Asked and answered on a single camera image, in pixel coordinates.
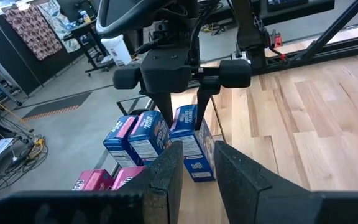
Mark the brown patterned cloth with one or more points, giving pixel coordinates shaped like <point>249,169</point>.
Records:
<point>33,31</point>

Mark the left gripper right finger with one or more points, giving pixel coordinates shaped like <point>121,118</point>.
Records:
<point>275,208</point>

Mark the black monitor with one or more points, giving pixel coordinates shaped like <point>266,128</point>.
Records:
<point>291,3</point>

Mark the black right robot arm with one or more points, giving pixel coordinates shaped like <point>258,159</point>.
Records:
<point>249,28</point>

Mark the black rolling table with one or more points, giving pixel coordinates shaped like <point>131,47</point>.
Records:
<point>82,29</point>

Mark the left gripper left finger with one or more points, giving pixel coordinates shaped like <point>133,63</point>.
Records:
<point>104,208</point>

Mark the Raisin Bran cereal box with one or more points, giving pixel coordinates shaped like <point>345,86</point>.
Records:
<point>127,177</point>
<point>92,180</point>

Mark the Frosted Flakes cereal box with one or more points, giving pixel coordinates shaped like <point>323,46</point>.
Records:
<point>148,137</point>
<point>120,140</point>
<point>194,149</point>

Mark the black partition wall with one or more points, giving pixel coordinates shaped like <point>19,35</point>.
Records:
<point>42,71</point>

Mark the black aluminium table frame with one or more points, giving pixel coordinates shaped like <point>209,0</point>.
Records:
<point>322,51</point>

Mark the hazard-edged black floor mat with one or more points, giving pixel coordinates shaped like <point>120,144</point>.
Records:
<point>57,105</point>

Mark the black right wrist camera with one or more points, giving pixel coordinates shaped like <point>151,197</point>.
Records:
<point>165,31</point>

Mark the white plastic bucket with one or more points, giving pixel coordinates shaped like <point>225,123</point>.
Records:
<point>118,51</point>

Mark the white teal patterned cloth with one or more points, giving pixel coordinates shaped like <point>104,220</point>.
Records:
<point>61,25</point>

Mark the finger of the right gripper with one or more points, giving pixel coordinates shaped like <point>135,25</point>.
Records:
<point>205,99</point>
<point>165,105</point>

